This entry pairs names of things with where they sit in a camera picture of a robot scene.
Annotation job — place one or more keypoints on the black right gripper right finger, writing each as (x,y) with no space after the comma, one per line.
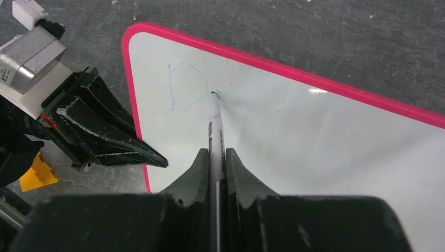
(262,220)

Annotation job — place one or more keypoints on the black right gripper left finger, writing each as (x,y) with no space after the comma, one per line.
(176,219)

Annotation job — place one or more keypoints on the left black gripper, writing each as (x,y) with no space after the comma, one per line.
(90,125)

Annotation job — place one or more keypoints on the blue whiteboard marker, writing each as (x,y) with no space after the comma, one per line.
(216,175)

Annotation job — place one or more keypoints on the pink framed whiteboard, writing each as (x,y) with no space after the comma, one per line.
(298,132)

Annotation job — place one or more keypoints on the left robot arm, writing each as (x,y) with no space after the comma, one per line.
(22,137)

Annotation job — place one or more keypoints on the orange wedge block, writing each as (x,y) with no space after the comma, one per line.
(39,175)

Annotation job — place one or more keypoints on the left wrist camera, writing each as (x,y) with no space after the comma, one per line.
(30,63)

